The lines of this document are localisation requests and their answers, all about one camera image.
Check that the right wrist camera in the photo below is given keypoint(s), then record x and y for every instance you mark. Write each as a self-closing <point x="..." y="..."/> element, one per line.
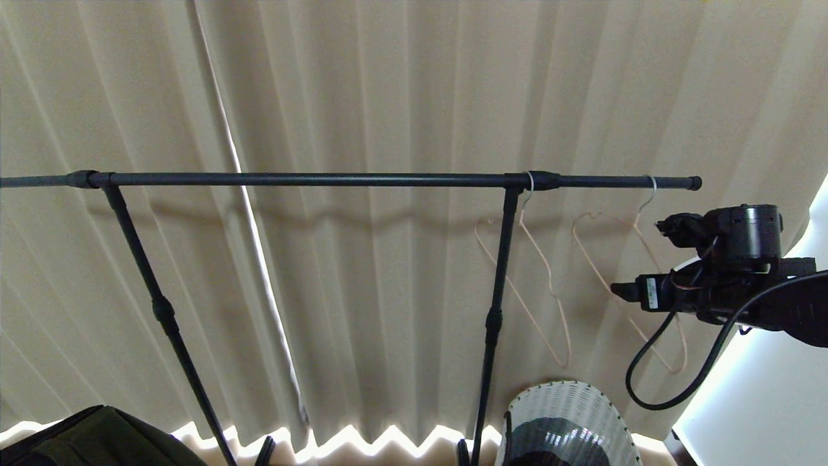
<point x="682" y="230"/>

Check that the pink clothes hanger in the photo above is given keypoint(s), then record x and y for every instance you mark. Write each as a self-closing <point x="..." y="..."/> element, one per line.
<point x="548" y="272"/>
<point x="601" y="275"/>

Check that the white laundry basket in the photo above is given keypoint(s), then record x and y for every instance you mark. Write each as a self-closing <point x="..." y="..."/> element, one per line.
<point x="569" y="401"/>

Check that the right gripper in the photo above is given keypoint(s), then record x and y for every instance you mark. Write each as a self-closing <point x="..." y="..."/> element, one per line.
<point x="666" y="294"/>

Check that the black clothes rack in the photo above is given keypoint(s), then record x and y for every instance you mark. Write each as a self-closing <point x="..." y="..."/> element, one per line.
<point x="323" y="179"/>

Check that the green long-sleeved shirt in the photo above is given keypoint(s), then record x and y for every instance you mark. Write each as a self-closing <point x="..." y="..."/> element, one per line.
<point x="97" y="440"/>

